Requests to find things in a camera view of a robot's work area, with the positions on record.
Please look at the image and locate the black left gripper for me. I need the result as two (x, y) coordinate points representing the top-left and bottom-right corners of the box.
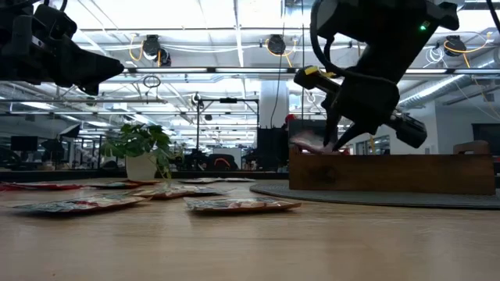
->
(0, 0), (126, 96)

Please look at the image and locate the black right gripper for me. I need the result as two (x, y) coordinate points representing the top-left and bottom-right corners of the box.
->
(293, 58), (428, 153)

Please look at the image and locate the red strawberry tea sachet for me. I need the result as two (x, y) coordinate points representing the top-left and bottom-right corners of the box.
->
(86, 180), (144, 190)
(289, 130), (337, 155)
(177, 177), (227, 185)
(0, 181), (86, 192)

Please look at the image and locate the wooden three-compartment tray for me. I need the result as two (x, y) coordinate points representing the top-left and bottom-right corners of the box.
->
(287, 140), (497, 196)

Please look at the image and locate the grey round woven mat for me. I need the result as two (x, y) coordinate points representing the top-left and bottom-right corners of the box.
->
(248, 182), (500, 211)

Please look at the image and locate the black computer monitor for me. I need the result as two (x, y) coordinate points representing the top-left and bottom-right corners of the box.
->
(10, 135), (39, 153)
(287, 119), (328, 133)

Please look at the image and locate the green plant in white pot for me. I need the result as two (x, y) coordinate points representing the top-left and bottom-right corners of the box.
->
(99, 123), (184, 183)

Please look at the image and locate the black chair orange trim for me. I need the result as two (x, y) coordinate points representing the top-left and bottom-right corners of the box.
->
(205, 153), (240, 172)

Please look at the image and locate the black ceiling cable reel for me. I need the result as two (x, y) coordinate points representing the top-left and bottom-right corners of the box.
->
(444, 34), (469, 58)
(141, 34), (172, 67)
(266, 34), (288, 56)

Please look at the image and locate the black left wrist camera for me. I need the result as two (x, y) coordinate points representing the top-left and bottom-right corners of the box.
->
(33, 2), (78, 41)

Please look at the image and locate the yellow cable tag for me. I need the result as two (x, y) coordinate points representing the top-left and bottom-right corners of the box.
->
(304, 65), (338, 79)

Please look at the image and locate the silver ribbed air duct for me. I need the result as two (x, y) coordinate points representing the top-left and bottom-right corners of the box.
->
(398, 72), (500, 111)

